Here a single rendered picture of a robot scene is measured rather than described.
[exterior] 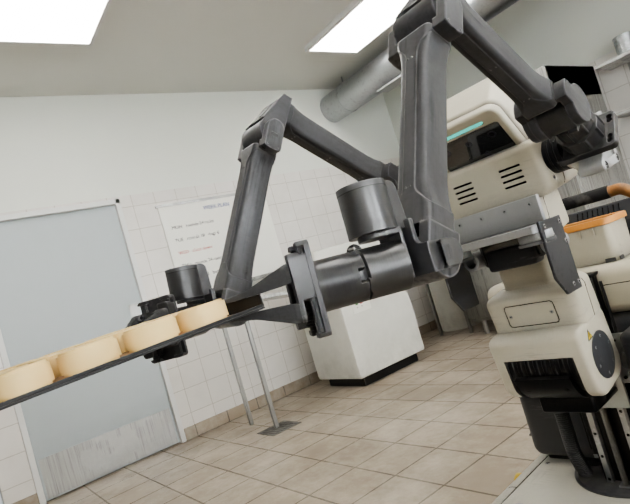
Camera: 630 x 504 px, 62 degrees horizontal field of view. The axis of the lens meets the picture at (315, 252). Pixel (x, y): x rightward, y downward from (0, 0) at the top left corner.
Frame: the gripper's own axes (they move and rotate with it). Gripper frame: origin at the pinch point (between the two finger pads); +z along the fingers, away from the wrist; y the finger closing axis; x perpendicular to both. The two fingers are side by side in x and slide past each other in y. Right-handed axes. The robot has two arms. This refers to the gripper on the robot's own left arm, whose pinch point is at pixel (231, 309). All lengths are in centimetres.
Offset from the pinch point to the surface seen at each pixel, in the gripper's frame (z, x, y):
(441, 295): -230, -485, -46
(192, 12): -30, -301, 205
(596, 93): -345, -325, 96
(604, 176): -318, -312, 25
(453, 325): -235, -485, -81
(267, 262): -53, -451, 32
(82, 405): 117, -375, -43
